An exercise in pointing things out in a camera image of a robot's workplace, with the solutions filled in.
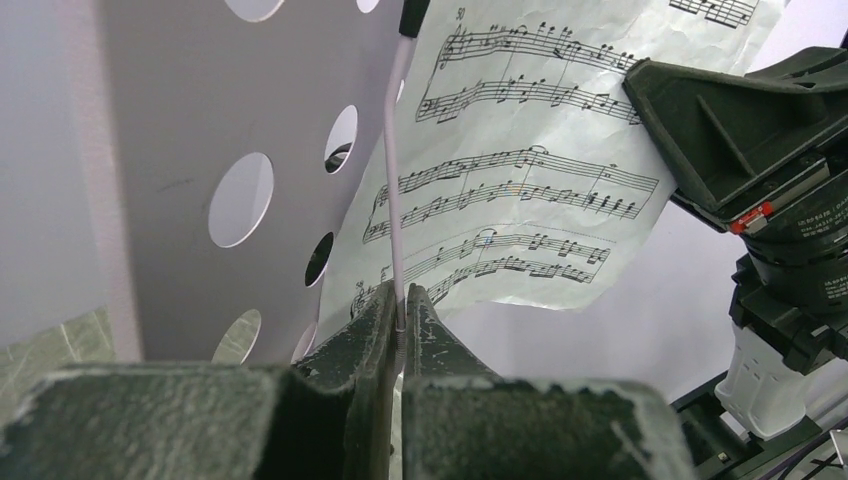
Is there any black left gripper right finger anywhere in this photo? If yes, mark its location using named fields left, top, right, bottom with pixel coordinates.
left=401, top=284, right=696, bottom=479

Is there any lilac music stand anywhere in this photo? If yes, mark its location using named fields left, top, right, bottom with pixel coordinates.
left=56, top=1, right=742, bottom=396

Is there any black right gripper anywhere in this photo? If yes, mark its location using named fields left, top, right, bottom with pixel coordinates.
left=623, top=47, right=847, bottom=312

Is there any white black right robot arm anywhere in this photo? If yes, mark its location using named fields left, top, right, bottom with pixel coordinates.
left=401, top=47, right=847, bottom=479

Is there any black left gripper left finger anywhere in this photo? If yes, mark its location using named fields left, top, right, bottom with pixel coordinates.
left=1, top=283, right=397, bottom=479

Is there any white sheet music page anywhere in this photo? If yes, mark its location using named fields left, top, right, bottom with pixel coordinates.
left=318, top=1, right=785, bottom=340

